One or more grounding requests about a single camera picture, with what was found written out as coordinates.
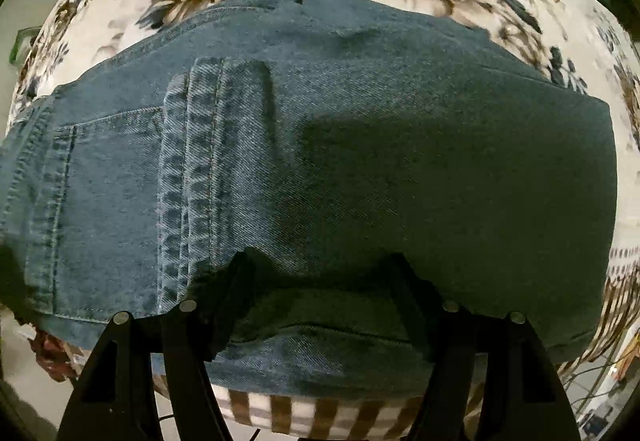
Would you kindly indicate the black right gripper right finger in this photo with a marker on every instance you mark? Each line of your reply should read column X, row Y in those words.
column 522, row 395

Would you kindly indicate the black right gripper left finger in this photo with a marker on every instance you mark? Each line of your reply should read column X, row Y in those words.
column 114, row 397

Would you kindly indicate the blue denim jeans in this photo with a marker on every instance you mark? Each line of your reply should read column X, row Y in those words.
column 320, row 156

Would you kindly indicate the green and white container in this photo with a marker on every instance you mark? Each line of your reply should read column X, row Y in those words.
column 23, row 42

